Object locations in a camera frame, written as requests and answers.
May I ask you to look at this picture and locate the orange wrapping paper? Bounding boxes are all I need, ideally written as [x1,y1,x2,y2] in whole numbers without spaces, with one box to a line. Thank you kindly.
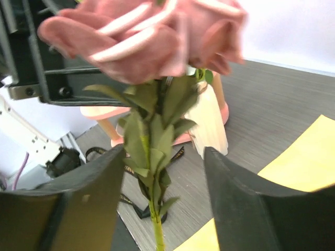
[178,115,334,250]

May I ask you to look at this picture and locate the black ribbon gold lettering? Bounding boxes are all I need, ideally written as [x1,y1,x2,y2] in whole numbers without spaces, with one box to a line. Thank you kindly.
[85,146,185,224]

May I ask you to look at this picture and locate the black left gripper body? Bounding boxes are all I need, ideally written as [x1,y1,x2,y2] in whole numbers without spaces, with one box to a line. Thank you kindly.
[1,1,77,100]

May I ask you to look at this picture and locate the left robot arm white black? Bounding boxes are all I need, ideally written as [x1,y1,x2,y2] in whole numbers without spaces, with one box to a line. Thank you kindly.
[1,1,127,167]

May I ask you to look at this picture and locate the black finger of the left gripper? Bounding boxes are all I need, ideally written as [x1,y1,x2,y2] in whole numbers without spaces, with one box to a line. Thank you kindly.
[26,33,126,106]

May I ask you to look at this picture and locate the mauve rose stem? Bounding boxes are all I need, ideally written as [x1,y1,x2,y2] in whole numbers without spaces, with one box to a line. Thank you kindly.
[37,1,247,250]

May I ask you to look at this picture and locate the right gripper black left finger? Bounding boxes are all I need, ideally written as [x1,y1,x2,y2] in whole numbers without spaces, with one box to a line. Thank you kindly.
[1,145,126,250]

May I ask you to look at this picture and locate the white ribbed ceramic vase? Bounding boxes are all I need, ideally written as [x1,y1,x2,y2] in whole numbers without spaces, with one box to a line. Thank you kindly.
[185,70,228,158]

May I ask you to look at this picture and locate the pink wooden tiered shelf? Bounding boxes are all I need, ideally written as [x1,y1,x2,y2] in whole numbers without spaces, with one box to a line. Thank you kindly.
[80,70,230,147]

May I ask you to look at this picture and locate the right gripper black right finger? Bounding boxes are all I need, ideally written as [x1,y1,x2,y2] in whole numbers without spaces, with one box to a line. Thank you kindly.
[204,147,334,251]

